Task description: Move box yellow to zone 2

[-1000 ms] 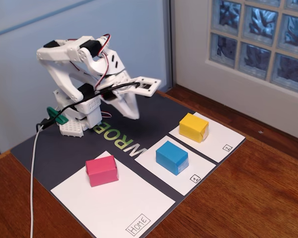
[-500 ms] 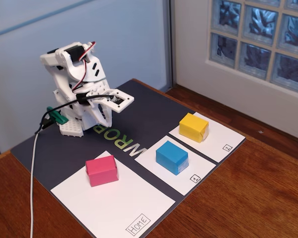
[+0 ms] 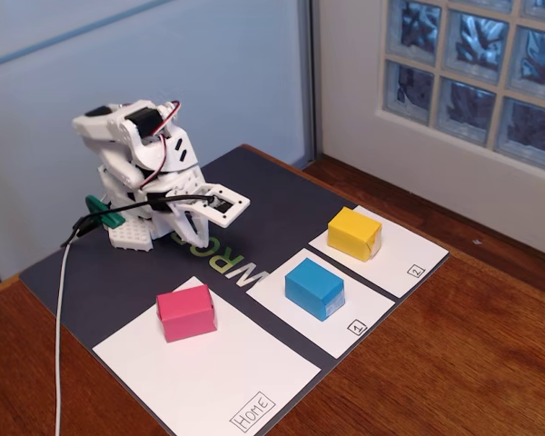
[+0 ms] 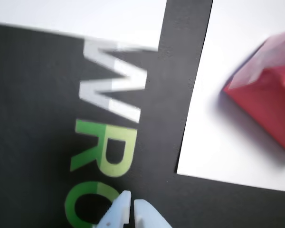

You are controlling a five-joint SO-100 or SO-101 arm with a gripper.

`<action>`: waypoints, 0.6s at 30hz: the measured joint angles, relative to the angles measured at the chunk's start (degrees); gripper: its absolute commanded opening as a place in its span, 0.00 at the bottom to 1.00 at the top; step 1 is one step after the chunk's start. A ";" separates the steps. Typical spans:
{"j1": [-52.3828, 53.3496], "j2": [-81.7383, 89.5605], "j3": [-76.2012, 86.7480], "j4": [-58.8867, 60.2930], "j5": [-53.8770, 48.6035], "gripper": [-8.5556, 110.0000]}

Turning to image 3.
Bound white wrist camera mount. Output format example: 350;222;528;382
193;182;251;228

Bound black camera cable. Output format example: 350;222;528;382
61;193;217;249

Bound white paper marked 2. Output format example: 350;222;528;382
308;205;451;300

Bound dark grey mat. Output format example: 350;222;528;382
19;144;451;436

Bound glass block window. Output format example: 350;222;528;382
381;0;545;178

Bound white paper marked 1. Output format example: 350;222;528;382
244;247;396;360

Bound green clamp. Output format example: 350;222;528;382
84;194;127;230

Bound white perforated base plate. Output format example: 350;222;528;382
108;216;154;253

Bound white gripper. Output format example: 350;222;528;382
144;171;213;250

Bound white paper marked HOME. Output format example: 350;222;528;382
92;275;322;436

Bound grey metal frame strip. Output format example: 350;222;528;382
296;0;322;168

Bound blue paper box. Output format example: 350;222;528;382
284;257;346;322

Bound pink paper box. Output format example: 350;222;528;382
155;283;218;344

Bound yellow paper box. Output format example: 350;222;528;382
327;206;383;263

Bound white cable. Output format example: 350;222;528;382
53;229;81;436

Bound red white black servo wire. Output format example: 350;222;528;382
140;99;183;192

